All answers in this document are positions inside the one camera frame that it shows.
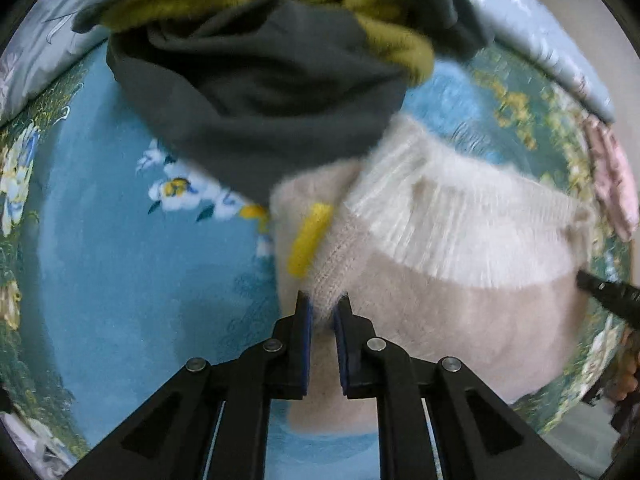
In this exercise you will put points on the patterned cloth clutter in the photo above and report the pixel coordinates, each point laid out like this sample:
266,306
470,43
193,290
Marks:
30,445

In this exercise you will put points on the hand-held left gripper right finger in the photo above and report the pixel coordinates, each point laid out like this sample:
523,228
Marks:
341,347

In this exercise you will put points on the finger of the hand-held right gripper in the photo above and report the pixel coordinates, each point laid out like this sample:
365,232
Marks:
615,297

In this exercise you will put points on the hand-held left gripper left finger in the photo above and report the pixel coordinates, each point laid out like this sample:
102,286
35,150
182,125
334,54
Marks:
304,345

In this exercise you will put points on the olive green garment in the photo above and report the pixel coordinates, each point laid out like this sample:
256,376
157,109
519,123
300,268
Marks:
385,35

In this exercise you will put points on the pink crumpled cloth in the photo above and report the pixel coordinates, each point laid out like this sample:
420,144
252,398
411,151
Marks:
612,180

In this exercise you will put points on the teal floral bed sheet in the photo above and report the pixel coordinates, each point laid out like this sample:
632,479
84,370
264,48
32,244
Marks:
125,285

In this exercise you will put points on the beige fuzzy sweater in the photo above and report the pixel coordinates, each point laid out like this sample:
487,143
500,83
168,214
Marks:
450,280

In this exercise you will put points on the person's right hand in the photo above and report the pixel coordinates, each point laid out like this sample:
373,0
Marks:
629,365

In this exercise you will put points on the dark grey garment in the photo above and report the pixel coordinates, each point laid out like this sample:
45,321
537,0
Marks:
260,90

